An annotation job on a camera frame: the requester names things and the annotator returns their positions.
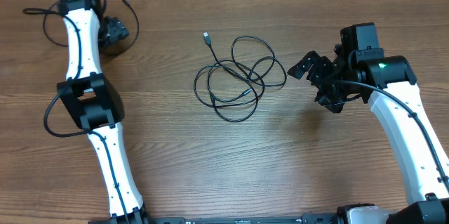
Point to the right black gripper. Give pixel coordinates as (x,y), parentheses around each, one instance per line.
(334,102)

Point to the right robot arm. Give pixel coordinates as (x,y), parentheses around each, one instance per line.
(389,86)

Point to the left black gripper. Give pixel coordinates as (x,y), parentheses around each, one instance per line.
(117,28)

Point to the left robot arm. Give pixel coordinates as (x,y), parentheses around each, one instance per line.
(95,105)

